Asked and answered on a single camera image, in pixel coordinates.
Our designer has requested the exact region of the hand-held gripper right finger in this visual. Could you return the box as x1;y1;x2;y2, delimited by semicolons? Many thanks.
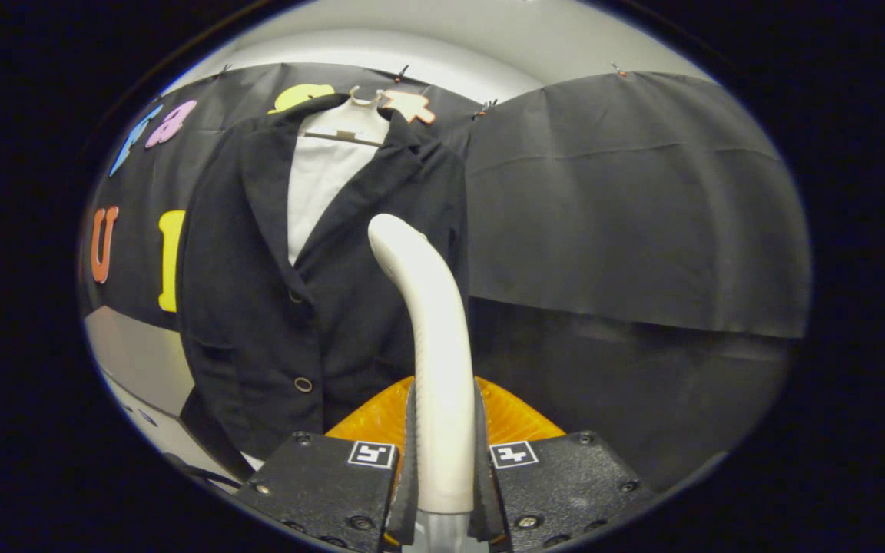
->
473;373;658;552

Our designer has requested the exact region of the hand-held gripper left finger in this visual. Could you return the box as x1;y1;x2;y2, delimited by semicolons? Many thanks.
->
235;376;421;553

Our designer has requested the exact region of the white garment steamer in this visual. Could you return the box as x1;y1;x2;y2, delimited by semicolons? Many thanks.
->
367;213;478;553

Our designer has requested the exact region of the black jacket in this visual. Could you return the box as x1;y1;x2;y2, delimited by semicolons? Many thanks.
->
176;94;470;462

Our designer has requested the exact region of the white clothes hanger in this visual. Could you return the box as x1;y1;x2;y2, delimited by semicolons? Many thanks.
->
297;84;391;148

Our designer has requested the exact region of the white cabinet with grey top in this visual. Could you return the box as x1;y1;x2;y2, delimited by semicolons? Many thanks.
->
83;305;240;481

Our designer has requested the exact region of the black backdrop cloth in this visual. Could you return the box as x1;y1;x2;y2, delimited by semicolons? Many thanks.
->
78;61;812;492

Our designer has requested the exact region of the row of backdrop clips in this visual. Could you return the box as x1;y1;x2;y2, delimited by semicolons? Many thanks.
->
216;63;631;120

